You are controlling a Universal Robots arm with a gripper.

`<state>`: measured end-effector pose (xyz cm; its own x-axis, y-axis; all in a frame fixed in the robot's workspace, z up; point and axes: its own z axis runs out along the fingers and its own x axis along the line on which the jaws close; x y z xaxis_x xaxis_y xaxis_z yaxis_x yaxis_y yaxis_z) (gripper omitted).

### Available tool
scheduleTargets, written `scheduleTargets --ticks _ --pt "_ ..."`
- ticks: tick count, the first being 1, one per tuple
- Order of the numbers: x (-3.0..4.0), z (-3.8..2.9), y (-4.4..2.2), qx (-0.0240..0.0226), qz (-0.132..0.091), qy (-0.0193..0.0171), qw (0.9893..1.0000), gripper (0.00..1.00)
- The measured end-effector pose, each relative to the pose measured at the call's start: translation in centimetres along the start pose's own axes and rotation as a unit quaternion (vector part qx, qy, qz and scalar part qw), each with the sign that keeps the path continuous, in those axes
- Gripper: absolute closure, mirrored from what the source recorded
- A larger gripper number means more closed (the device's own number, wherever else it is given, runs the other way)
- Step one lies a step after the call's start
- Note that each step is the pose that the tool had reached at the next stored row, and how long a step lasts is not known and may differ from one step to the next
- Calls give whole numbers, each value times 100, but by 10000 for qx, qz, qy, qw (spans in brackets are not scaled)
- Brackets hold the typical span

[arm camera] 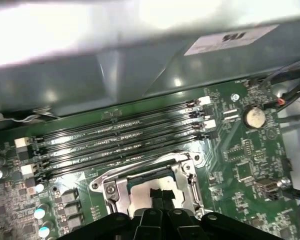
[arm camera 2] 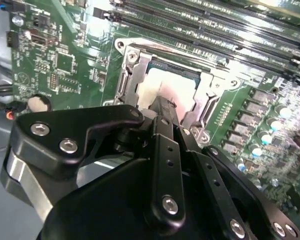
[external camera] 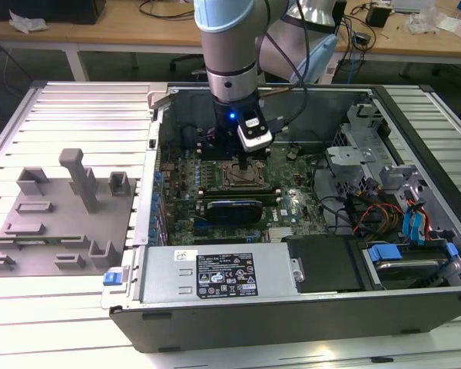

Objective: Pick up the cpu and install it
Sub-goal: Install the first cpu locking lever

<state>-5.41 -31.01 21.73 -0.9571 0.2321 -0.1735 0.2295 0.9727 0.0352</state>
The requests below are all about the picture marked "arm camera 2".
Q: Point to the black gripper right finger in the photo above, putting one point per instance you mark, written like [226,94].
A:
[211,175]

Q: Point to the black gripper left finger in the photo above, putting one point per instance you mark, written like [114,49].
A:
[168,185]

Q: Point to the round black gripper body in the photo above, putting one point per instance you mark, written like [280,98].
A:
[102,212]

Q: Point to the silver CPU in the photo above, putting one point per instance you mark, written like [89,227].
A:
[160,80]

